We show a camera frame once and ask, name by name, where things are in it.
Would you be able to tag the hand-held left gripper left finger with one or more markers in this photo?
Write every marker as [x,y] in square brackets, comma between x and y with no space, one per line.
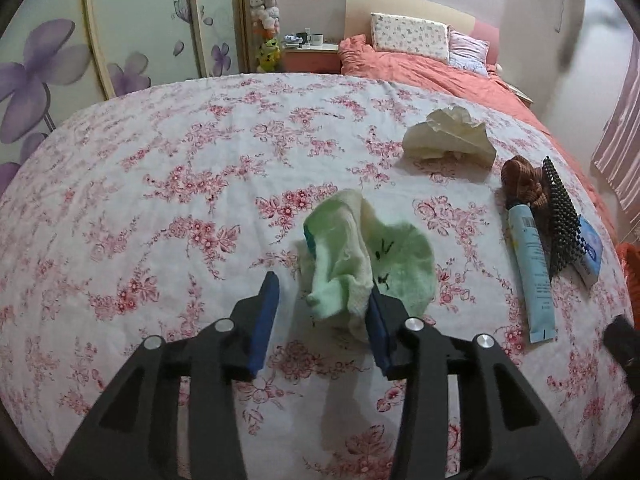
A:
[262,320]

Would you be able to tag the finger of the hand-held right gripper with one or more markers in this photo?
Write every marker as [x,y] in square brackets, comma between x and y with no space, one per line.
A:
[622,342]

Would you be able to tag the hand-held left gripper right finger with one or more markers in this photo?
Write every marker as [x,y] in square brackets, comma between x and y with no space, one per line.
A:
[377,330]

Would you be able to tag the light green terry cloth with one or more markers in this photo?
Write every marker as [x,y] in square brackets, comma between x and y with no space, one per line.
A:
[350,260]

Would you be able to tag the blue tissue pack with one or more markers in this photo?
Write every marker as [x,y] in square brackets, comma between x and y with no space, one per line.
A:
[590,255]

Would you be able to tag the light blue tube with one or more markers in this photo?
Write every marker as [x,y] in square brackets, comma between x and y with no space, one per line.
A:
[532,270]

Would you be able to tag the black dotted hair comb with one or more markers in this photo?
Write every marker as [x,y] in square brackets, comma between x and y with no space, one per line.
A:
[562,220]

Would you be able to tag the patterned hair scrunchie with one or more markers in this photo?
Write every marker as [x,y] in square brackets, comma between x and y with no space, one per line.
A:
[522,180]

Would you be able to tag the cream cloth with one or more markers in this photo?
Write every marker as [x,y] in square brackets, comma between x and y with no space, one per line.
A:
[450,135]

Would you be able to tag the pink floral tablecloth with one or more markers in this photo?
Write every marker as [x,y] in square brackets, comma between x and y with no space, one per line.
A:
[175,185]

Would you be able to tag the pink satin curtain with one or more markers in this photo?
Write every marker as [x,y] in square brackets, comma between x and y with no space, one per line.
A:
[622,145]

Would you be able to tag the salmon pink duvet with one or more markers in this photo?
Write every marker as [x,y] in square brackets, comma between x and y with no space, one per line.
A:
[450,80]

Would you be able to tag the orange nightstand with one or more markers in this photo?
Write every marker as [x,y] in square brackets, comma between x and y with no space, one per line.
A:
[310,60]

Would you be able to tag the yellow green plush toy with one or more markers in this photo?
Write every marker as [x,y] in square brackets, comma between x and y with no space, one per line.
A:
[269,55]

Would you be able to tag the white mug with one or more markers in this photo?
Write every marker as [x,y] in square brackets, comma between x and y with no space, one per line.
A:
[316,39]

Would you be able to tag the pink striped pillow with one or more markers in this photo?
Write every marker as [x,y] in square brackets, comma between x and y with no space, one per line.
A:
[467,52]

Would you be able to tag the white floral pillow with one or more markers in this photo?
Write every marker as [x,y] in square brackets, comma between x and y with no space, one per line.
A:
[410,37]

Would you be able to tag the hanging plush toys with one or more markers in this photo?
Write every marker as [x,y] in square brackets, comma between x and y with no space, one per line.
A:
[265,2]

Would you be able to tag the beige and pink headboard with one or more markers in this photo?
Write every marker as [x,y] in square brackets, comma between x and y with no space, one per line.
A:
[410,2]

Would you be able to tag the flower print wardrobe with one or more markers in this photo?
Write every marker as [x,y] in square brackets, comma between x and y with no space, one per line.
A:
[125,20]

